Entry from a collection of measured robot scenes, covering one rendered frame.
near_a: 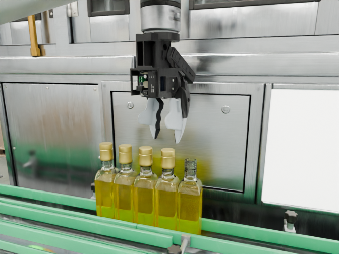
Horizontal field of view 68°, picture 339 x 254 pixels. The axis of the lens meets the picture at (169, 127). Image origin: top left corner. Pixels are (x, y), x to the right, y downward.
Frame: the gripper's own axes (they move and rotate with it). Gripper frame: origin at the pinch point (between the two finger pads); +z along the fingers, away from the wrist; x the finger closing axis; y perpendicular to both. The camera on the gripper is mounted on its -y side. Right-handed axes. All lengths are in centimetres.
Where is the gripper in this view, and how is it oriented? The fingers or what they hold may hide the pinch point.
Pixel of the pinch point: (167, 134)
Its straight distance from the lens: 53.7
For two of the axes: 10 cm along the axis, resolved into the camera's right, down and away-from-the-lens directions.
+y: -5.9, 1.8, -7.9
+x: 8.1, 1.3, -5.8
